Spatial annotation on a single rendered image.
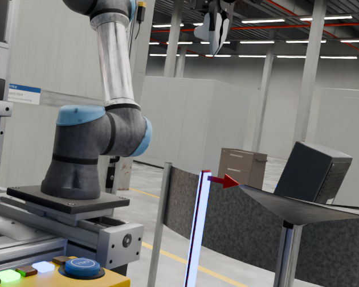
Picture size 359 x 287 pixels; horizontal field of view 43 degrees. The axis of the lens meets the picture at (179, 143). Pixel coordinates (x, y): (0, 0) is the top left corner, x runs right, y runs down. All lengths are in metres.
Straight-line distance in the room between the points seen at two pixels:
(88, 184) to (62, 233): 0.13
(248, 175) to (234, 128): 3.85
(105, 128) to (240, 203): 1.49
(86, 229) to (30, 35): 1.36
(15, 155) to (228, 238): 1.22
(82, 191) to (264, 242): 1.51
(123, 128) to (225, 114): 9.56
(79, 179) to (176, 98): 9.91
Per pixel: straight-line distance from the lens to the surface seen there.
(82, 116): 1.14
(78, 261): 0.57
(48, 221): 1.18
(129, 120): 1.23
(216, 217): 2.65
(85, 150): 1.15
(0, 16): 1.08
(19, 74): 2.27
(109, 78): 1.29
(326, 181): 1.29
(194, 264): 0.77
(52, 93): 2.40
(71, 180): 1.15
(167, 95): 11.24
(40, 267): 0.56
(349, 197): 6.99
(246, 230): 2.54
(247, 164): 7.37
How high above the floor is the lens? 1.27
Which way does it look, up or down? 3 degrees down
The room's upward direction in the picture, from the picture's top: 8 degrees clockwise
